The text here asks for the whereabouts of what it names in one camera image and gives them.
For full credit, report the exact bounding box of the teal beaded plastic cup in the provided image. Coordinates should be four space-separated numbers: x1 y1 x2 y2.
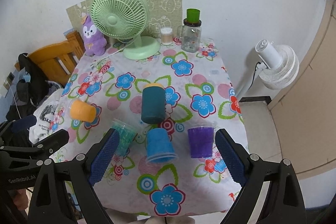
112 119 137 156

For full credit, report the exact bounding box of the purple plastic cup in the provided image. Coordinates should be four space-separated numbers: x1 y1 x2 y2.
187 126 214 158

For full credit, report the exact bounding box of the orange plastic cup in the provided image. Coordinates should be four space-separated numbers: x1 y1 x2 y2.
68 99 96 123

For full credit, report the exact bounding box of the blue plastic cup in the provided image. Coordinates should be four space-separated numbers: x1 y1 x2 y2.
146 128 177 164

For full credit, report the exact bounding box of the dark teal cup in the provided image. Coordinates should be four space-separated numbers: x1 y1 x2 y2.
141 83 166 124

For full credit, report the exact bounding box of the green cup on jar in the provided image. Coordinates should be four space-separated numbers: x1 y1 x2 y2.
186 9 201 24

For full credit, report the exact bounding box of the white printed t-shirt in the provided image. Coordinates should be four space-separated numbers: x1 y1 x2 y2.
29 89 64 144

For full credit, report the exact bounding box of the black clothes pile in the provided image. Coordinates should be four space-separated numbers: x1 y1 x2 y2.
6 53 49 121

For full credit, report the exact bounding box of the floral tablecloth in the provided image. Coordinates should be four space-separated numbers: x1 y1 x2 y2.
50 39 247 217

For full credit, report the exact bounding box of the wooden chair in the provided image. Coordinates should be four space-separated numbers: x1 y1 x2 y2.
15 31 84 86

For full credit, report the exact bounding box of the white standing fan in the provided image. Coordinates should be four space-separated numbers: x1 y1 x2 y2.
236 39 299 100

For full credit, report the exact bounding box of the purple plush toy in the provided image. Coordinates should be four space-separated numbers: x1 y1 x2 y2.
82 15 107 56

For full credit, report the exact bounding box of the glass jar mug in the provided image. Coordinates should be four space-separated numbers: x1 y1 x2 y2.
177 18 202 53

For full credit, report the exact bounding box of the cotton swab container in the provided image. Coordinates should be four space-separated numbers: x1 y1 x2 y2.
160 27 173 46

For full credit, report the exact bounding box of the green desk fan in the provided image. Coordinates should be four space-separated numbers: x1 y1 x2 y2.
91 0 161 60

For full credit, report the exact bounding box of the beige cartoon board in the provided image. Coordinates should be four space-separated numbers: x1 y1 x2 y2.
66 0 183 38

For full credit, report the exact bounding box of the white fan cable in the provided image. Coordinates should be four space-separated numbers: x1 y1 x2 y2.
90 39 137 68

